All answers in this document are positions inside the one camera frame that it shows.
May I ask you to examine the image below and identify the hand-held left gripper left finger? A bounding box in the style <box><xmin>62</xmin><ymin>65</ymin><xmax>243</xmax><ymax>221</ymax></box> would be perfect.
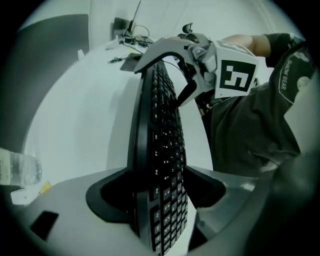
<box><xmin>12</xmin><ymin>166</ymin><xmax>156</xmax><ymax>256</ymax></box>

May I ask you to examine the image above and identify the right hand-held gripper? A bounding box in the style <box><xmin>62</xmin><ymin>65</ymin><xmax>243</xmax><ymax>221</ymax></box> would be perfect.
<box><xmin>133</xmin><ymin>31</ymin><xmax>260</xmax><ymax>108</ymax></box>

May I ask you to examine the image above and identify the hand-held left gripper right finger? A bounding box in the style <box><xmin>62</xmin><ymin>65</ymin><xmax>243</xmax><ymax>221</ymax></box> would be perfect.
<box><xmin>184</xmin><ymin>164</ymin><xmax>274</xmax><ymax>254</ymax></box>

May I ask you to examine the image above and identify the black keyboard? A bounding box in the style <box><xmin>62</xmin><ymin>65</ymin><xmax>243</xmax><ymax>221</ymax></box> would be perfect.
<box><xmin>126</xmin><ymin>61</ymin><xmax>191</xmax><ymax>256</ymax></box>

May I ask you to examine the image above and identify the person's right forearm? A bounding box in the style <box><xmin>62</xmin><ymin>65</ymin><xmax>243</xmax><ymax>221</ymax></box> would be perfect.
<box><xmin>221</xmin><ymin>33</ymin><xmax>273</xmax><ymax>59</ymax></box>

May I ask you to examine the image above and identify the black office chair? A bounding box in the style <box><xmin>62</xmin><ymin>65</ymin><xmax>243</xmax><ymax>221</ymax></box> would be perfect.
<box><xmin>181</xmin><ymin>22</ymin><xmax>195</xmax><ymax>35</ymax></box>

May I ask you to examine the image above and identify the black mouse pad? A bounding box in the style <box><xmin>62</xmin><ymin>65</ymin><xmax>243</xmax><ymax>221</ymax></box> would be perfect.
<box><xmin>119</xmin><ymin>52</ymin><xmax>146</xmax><ymax>72</ymax></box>

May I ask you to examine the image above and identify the yellow paper strip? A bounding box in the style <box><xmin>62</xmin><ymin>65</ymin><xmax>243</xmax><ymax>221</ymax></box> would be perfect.
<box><xmin>39</xmin><ymin>179</ymin><xmax>52</xmax><ymax>195</ymax></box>

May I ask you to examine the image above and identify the person in dark t-shirt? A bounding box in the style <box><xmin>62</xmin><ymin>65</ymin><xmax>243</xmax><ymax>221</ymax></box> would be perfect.
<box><xmin>199</xmin><ymin>31</ymin><xmax>316</xmax><ymax>182</ymax></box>

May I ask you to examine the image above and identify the clear water bottle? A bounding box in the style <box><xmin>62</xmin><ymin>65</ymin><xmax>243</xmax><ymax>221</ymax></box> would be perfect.
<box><xmin>0</xmin><ymin>147</ymin><xmax>43</xmax><ymax>188</ymax></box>

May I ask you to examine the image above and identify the dark grey partition panel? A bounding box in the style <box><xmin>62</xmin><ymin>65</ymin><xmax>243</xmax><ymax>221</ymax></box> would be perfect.
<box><xmin>9</xmin><ymin>13</ymin><xmax>90</xmax><ymax>152</ymax></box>

